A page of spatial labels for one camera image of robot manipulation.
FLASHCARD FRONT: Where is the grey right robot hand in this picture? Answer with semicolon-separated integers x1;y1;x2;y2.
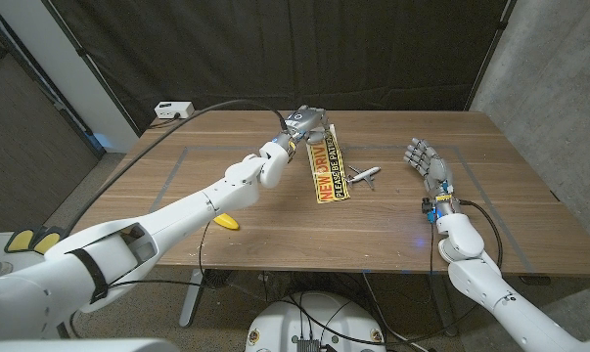
402;137;458;202

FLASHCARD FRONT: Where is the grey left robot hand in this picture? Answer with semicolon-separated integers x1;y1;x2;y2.
276;104;333;151

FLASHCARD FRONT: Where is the yellow new driver bumper sticker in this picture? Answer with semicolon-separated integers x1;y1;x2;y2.
305;127;352;205

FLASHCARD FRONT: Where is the white toy airplane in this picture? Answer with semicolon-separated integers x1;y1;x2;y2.
345;164;383;191

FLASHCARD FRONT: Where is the yellow toy banana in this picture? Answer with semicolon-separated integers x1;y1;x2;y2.
212;212;241;232

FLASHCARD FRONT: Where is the black backdrop curtain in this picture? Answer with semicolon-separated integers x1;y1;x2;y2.
44;0;519;133

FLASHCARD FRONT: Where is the white power box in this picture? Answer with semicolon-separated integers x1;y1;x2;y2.
154;101;196;120

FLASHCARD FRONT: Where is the black backdrop stand pole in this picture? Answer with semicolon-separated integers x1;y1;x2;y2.
42;0;142;136
464;0;519;111

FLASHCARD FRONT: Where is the grey table leg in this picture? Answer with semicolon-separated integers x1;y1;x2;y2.
426;273;460;337
179;268;205;328

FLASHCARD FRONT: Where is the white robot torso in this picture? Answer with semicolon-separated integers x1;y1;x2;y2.
245;291;387;352

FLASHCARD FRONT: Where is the yellow black slipper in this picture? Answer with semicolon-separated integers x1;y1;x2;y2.
4;228;35;253
33;225;65;255

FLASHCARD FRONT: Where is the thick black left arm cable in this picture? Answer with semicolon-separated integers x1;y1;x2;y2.
67;99;290;236

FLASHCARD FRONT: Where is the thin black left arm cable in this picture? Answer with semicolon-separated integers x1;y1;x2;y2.
106;220;227;294

